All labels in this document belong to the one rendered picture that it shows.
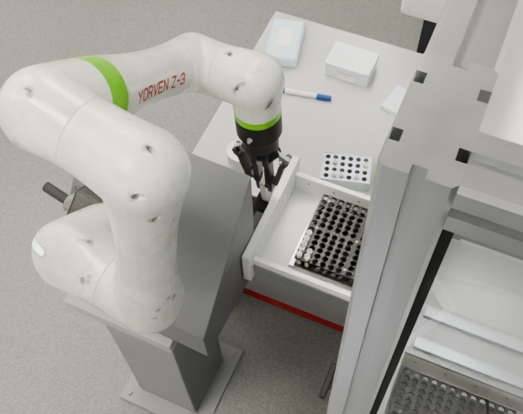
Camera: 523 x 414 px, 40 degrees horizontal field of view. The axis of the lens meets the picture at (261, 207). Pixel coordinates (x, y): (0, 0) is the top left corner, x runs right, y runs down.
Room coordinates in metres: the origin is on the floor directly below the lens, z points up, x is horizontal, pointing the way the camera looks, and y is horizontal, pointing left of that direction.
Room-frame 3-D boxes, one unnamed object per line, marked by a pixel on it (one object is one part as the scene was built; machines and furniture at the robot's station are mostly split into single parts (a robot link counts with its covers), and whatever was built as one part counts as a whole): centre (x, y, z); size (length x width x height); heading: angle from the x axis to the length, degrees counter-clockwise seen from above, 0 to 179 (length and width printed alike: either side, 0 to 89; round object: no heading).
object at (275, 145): (0.87, -0.01, 1.09); 0.08 x 0.07 x 0.09; 66
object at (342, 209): (0.73, -0.20, 0.87); 0.22 x 0.18 x 0.06; 64
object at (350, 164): (1.00, -0.22, 0.78); 0.12 x 0.08 x 0.04; 79
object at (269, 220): (0.82, -0.02, 0.87); 0.29 x 0.02 x 0.11; 154
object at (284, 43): (1.45, -0.09, 0.78); 0.15 x 0.10 x 0.04; 167
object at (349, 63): (1.35, -0.27, 0.79); 0.13 x 0.09 x 0.05; 64
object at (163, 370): (0.75, 0.28, 0.38); 0.30 x 0.30 x 0.76; 64
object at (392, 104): (1.20, -0.41, 0.77); 0.13 x 0.09 x 0.02; 51
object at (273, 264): (0.73, -0.21, 0.86); 0.40 x 0.26 x 0.06; 64
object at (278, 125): (0.87, 0.00, 1.16); 0.12 x 0.09 x 0.06; 156
